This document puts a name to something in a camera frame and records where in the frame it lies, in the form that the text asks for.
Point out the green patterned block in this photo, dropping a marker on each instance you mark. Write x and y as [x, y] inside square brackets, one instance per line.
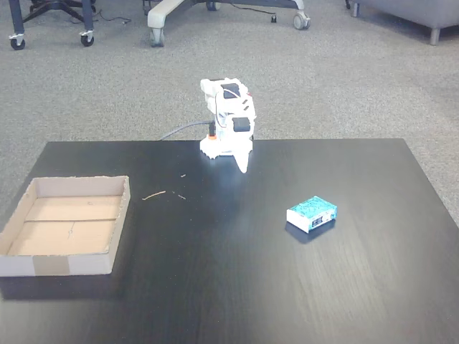
[311, 214]

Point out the shallow cardboard box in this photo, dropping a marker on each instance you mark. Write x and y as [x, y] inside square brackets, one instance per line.
[68, 229]

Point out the long thin wood splinter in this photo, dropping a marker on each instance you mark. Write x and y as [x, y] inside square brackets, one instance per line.
[154, 195]

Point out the beige chair base with casters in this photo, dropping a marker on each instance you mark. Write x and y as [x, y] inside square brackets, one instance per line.
[159, 14]

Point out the grey sofa with metal legs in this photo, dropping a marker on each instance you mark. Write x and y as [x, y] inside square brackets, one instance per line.
[412, 10]

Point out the black office chair base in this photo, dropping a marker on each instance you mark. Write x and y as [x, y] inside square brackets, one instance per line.
[57, 6]

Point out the dark cart frame with casters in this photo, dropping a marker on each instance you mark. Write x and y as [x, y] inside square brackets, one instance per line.
[87, 21]

